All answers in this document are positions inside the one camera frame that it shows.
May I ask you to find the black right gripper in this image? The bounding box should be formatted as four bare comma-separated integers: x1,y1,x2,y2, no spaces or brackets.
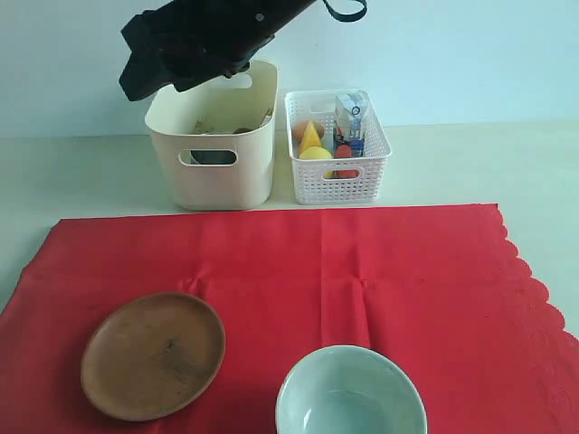
119,1,312,101

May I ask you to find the stainless steel cup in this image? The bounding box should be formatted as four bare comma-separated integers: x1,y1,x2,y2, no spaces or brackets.
189,127,252,165

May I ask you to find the steel table knife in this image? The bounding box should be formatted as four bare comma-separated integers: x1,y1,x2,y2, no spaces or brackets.
259,108,274,128

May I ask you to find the brown egg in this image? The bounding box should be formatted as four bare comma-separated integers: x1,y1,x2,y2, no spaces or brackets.
291,120,325,141

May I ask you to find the yellow cheese wedge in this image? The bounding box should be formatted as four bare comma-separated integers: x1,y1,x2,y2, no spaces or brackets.
299,121,322,154

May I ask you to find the yellow lemon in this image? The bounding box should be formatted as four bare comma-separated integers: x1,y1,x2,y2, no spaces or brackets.
299,146,336,179

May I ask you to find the small milk carton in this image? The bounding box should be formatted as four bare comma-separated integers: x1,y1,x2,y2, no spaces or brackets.
333,91,368,157

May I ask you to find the orange carrot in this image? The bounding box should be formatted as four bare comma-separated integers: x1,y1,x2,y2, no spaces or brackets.
334,145,353,159

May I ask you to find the brown wooden plate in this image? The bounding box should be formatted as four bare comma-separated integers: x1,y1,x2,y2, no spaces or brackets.
80,292,226,422

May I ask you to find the red table cloth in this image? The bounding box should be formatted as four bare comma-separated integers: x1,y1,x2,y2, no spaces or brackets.
1,204,578,433

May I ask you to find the pale green ceramic bowl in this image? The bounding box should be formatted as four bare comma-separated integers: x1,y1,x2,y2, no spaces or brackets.
275,345,428,433

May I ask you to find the cream plastic bin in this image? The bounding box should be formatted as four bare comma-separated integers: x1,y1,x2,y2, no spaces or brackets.
145,61,279,210

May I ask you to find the white perforated plastic basket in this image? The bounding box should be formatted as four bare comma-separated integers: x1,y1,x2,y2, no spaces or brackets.
284,89,392,205

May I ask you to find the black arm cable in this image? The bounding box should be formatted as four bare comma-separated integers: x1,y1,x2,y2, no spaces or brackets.
321,0,368,23

